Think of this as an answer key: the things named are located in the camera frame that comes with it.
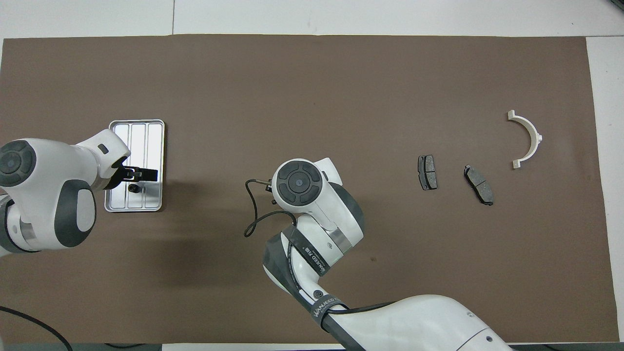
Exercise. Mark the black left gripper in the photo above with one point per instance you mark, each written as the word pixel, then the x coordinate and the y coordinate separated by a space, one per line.
pixel 119 174

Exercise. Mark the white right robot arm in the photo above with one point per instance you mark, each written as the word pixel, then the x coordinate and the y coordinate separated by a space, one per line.
pixel 312 195

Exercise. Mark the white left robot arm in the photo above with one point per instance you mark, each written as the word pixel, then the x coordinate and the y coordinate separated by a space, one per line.
pixel 44 195

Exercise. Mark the silver metal tray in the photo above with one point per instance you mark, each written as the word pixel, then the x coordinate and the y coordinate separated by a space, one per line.
pixel 151 146

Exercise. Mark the brown table mat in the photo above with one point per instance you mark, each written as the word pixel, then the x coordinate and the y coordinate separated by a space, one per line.
pixel 341 97

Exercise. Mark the dark grey rectangular brake pad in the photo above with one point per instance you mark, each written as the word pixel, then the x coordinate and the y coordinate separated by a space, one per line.
pixel 427 173

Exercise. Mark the dark grey eared brake pad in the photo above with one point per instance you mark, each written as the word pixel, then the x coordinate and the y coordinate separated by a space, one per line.
pixel 478 184

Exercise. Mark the white curved plastic bracket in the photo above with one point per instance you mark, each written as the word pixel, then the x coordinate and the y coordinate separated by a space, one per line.
pixel 534 132

